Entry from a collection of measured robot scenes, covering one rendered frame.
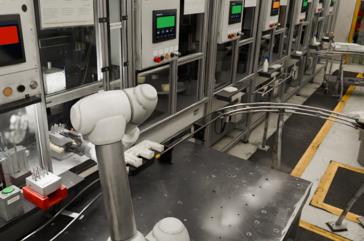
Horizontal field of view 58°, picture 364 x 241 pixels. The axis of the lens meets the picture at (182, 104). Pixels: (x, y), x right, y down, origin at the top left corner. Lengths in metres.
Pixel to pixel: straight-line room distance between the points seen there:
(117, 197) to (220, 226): 0.76
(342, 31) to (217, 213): 7.96
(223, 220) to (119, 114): 0.96
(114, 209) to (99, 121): 0.33
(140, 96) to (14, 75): 0.59
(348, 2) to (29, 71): 8.51
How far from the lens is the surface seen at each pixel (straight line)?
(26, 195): 1.71
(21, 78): 1.58
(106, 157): 1.21
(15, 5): 1.53
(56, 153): 2.00
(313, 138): 4.66
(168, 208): 1.94
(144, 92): 1.20
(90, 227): 1.86
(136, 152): 2.10
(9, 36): 1.50
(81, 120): 1.15
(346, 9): 9.42
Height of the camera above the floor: 1.88
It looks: 21 degrees down
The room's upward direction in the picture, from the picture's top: 2 degrees clockwise
